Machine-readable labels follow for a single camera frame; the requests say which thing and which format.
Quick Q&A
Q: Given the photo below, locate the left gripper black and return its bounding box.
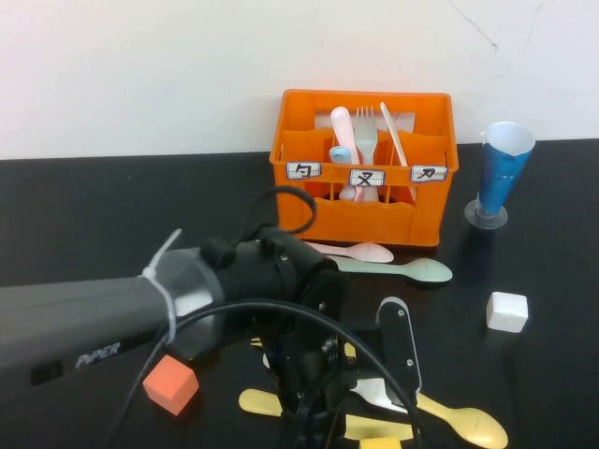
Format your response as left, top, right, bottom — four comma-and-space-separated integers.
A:
252, 321, 382, 422

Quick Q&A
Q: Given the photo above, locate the yellow plastic knife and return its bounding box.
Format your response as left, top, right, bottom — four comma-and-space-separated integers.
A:
238, 387, 414, 442

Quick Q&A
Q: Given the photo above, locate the white plastic fork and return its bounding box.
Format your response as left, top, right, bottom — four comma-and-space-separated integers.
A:
260, 353, 409, 416

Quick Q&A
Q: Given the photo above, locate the yellow plastic spoon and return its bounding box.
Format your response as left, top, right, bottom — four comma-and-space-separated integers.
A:
414, 391, 509, 449

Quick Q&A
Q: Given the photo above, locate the orange plastic cutlery holder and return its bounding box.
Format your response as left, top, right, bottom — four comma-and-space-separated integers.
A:
270, 88, 460, 248

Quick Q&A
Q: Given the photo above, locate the pink plastic spoon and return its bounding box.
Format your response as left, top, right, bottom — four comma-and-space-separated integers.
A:
303, 241, 395, 264

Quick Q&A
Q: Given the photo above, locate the orange foam cube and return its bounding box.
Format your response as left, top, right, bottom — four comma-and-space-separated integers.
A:
141, 354, 200, 416

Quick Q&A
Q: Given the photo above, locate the mint green plastic spoon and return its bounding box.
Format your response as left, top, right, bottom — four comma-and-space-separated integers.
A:
327, 257, 454, 286

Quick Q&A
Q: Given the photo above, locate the white zip tie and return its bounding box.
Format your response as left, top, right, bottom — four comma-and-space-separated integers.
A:
139, 227, 183, 345

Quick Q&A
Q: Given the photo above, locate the white paper label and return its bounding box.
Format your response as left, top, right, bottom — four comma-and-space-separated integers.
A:
410, 165, 449, 182
285, 161, 323, 181
349, 168, 386, 187

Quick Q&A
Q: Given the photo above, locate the white foam cube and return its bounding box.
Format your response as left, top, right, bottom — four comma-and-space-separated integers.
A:
486, 291, 530, 334

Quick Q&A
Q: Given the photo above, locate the grey green plastic fork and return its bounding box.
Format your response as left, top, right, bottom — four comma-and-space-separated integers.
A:
354, 105, 378, 166

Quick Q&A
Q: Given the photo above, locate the cream plastic knife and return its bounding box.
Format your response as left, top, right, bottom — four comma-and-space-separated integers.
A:
378, 101, 418, 203

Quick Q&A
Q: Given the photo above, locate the clear cone cup blue paper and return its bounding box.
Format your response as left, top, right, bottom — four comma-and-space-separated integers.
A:
464, 121, 535, 231

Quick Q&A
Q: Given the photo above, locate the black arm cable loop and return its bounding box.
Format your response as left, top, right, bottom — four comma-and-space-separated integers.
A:
242, 185, 318, 244

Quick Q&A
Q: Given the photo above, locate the pink plastic cutlery handle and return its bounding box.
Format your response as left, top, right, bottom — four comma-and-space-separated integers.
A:
329, 106, 381, 204

